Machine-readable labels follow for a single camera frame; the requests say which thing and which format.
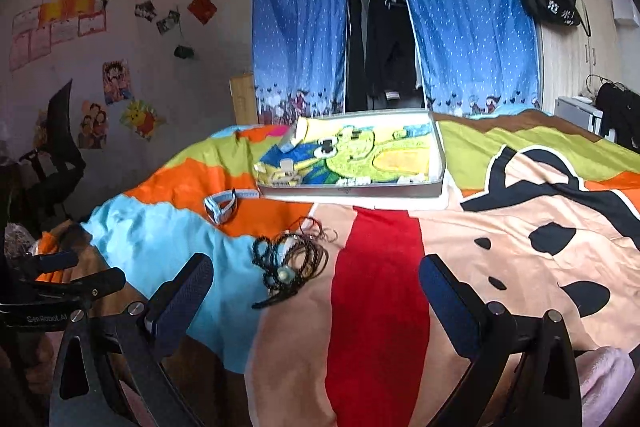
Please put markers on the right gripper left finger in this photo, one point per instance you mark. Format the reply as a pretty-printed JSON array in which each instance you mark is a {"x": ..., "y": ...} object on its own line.
[{"x": 172, "y": 308}]

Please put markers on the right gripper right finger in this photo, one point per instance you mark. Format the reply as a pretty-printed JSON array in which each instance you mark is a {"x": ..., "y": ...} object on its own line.
[{"x": 456, "y": 305}]

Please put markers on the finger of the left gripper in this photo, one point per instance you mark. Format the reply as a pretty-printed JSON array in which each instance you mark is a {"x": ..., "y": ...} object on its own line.
[
  {"x": 44, "y": 264},
  {"x": 90, "y": 288}
]

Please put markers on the light blue smart watch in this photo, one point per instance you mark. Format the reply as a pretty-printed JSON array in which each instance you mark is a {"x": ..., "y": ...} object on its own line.
[{"x": 220, "y": 207}]

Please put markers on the black office chair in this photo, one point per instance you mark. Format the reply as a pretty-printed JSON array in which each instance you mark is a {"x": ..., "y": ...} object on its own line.
[{"x": 58, "y": 166}]

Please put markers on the family drawing poster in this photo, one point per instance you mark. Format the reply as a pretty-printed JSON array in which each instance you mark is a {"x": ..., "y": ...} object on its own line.
[{"x": 93, "y": 126}]

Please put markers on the colourful cartoon bed sheet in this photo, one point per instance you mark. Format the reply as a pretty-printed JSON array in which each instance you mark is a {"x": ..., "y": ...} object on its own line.
[{"x": 316, "y": 316}]

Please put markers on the pink towel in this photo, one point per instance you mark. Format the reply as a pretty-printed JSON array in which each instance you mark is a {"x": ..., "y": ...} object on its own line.
[{"x": 603, "y": 376}]

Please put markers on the white tray with frog picture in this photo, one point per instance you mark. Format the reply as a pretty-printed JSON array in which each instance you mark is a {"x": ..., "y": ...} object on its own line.
[{"x": 392, "y": 153}]

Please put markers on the cartoon boy poster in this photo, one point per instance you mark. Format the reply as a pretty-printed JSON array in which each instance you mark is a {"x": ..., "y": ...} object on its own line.
[{"x": 116, "y": 82}]

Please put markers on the wooden cabinet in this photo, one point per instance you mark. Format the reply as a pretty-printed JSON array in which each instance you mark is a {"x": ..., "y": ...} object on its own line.
[{"x": 243, "y": 99}]

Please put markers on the dark clothes in wardrobe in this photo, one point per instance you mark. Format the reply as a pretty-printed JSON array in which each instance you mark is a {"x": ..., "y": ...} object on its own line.
[{"x": 381, "y": 69}]

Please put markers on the small green hanging pouch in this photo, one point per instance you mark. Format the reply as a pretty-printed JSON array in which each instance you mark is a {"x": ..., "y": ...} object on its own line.
[{"x": 183, "y": 50}]

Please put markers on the black clothes on rack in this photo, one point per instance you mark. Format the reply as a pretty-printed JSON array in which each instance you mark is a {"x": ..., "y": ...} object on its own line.
[{"x": 619, "y": 108}]

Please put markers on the blue dotted wardrobe curtain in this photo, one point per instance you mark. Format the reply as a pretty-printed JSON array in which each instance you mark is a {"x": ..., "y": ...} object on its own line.
[{"x": 315, "y": 58}]

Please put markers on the white hanging paper bag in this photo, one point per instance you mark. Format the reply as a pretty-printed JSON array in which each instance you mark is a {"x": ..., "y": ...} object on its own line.
[{"x": 625, "y": 13}]

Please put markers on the white box by wall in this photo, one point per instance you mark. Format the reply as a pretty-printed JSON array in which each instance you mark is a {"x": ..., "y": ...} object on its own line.
[{"x": 580, "y": 112}]

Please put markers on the certificates on wall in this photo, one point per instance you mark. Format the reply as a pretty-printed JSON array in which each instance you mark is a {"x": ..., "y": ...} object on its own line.
[{"x": 37, "y": 30}]

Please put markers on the photos on wall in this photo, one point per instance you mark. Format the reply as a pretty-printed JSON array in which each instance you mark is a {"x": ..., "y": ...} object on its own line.
[{"x": 148, "y": 11}]

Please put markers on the red diamond wall paper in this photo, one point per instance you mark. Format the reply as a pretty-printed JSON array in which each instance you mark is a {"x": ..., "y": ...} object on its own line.
[{"x": 202, "y": 10}]

